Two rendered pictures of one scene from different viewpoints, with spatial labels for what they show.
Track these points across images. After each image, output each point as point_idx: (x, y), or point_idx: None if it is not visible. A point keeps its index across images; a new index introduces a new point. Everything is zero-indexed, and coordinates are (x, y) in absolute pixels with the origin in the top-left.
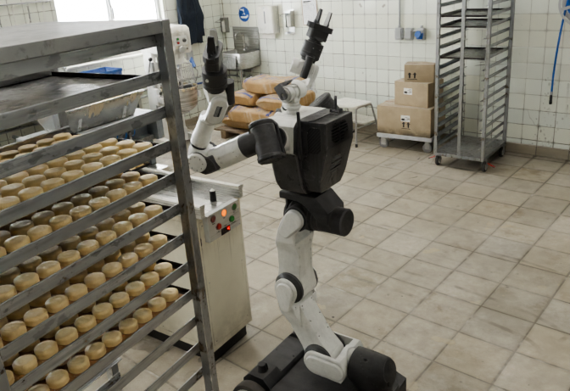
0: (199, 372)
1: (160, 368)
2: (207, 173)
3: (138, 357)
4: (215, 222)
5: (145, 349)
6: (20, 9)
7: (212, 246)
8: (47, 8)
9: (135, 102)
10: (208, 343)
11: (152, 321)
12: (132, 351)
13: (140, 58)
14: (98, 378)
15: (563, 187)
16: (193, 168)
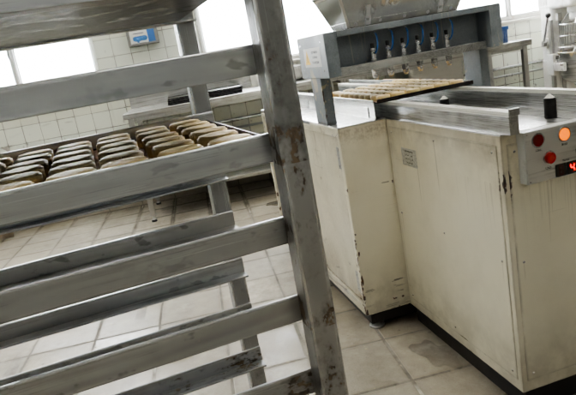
0: (301, 380)
1: (437, 391)
2: None
3: (413, 364)
4: (543, 149)
5: (428, 356)
6: None
7: (536, 195)
8: None
9: None
10: (315, 303)
11: (105, 175)
12: (409, 354)
13: (539, 20)
14: (349, 375)
15: None
16: None
